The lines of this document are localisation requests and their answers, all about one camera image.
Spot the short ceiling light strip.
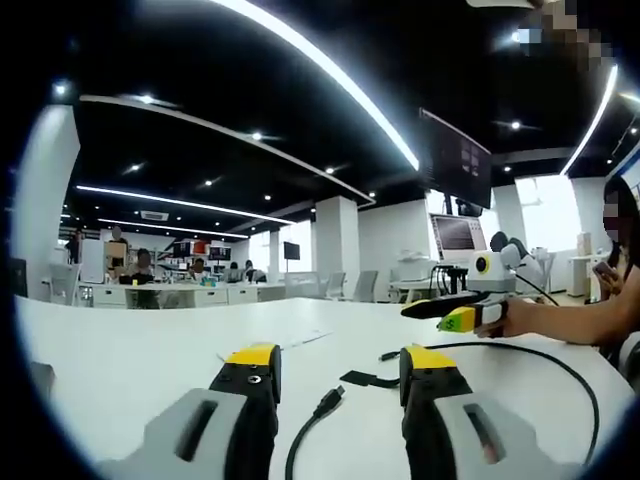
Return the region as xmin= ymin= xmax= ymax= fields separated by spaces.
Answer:
xmin=559 ymin=63 xmax=621 ymax=177

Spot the black equipment stand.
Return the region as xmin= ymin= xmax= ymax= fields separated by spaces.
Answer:
xmin=431 ymin=266 xmax=470 ymax=297

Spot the person's right hand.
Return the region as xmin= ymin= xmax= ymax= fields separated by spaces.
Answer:
xmin=473 ymin=298 xmax=534 ymax=340

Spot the long ceiling light strip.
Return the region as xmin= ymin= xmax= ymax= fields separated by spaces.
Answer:
xmin=209 ymin=0 xmax=421 ymax=172

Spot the black hanging monitor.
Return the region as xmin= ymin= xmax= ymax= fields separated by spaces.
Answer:
xmin=418 ymin=106 xmax=495 ymax=210

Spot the white robot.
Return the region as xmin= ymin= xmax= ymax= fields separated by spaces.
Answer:
xmin=488 ymin=230 xmax=547 ymax=291

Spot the white office chair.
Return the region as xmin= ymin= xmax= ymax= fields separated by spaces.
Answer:
xmin=322 ymin=271 xmax=348 ymax=301
xmin=352 ymin=269 xmax=380 ymax=302

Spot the black charging cable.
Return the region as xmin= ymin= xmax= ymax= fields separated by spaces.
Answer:
xmin=284 ymin=342 xmax=601 ymax=480

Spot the white desk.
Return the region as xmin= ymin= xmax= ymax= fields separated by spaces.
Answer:
xmin=14 ymin=294 xmax=637 ymax=480

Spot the thin ceiling light strip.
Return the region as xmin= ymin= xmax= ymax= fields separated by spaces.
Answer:
xmin=74 ymin=184 xmax=297 ymax=226

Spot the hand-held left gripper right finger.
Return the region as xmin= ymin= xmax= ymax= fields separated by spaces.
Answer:
xmin=398 ymin=343 xmax=566 ymax=480

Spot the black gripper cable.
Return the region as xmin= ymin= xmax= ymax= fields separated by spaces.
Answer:
xmin=513 ymin=272 xmax=561 ymax=307

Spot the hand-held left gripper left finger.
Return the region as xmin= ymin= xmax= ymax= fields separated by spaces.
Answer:
xmin=99 ymin=342 xmax=284 ymax=480

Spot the white framed screen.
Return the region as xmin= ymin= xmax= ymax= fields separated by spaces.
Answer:
xmin=429 ymin=213 xmax=490 ymax=262

